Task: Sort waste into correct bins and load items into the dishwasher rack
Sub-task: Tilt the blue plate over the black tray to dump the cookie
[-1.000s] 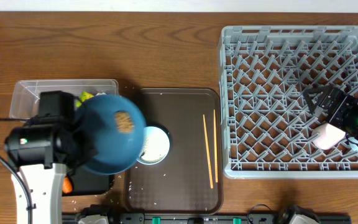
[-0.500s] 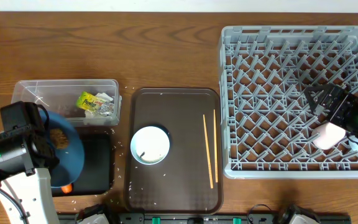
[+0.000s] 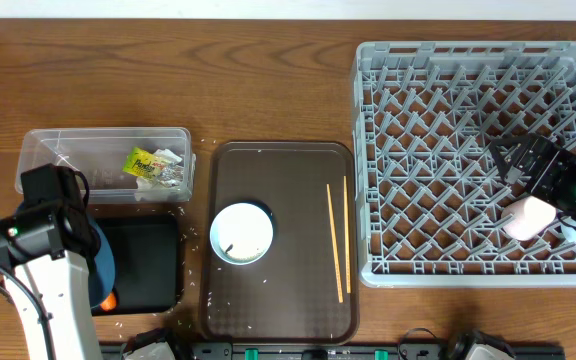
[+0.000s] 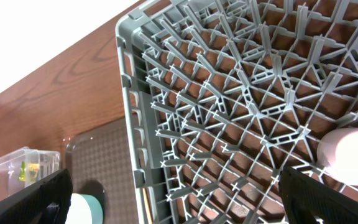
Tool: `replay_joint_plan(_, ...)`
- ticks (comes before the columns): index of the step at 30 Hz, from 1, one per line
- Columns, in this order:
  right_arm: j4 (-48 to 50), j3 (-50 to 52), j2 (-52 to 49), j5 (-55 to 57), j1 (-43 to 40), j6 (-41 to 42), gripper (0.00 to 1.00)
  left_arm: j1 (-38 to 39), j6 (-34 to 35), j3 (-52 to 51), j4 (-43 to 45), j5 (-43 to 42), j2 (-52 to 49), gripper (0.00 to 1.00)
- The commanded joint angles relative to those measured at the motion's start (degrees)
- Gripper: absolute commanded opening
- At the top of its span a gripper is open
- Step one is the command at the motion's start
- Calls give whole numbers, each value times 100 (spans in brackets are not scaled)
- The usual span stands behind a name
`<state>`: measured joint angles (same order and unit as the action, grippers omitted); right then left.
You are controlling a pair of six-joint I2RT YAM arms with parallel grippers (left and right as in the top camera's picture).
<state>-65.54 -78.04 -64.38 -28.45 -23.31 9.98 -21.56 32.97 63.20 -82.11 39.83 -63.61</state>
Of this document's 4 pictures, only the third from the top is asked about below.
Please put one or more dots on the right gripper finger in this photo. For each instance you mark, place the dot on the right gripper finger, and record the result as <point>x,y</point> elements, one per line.
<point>513,141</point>
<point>504,159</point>

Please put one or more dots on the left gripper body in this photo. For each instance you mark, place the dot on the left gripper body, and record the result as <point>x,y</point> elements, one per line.
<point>94,248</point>

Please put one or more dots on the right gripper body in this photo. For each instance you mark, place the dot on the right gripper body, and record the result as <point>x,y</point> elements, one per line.
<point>559,180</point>

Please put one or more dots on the pink cup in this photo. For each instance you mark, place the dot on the pink cup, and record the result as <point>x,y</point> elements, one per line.
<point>528,217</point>

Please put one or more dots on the yellow snack wrapper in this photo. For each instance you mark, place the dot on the yellow snack wrapper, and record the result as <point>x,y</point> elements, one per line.
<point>141,163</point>

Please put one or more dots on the blue plate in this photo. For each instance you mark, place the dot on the blue plate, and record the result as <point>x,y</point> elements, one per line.
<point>101,281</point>

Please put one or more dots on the white tissue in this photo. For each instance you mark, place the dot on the white tissue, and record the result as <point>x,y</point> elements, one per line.
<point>172,175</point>

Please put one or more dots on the orange carrot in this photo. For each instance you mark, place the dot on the orange carrot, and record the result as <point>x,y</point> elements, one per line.
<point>109,303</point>

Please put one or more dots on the light blue rice bowl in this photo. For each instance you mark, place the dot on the light blue rice bowl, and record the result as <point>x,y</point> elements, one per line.
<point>241,233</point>

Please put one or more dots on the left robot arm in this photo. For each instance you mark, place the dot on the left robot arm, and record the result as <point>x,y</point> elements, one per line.
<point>50,295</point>

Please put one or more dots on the grey dishwasher rack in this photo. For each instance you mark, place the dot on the grey dishwasher rack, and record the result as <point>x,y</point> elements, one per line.
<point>428,196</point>

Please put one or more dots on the clear plastic bin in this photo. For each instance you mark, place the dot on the clear plastic bin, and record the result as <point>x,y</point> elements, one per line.
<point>100,153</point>

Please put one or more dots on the black tray bin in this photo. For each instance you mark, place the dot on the black tray bin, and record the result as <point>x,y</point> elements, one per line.
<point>146,252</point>

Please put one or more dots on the wooden chopstick right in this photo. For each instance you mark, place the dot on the wooden chopstick right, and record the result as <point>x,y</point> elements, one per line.
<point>347,248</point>

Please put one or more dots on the wooden chopstick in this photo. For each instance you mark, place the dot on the wooden chopstick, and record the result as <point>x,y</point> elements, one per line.
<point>336,262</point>
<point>347,248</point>

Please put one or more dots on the wooden chopstick left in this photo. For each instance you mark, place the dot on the wooden chopstick left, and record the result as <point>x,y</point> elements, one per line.
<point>336,262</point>

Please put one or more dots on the brown serving tray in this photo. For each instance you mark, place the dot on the brown serving tray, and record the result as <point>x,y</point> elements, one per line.
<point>289,295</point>

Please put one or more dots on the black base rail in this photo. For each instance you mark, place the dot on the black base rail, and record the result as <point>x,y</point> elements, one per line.
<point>226,351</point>

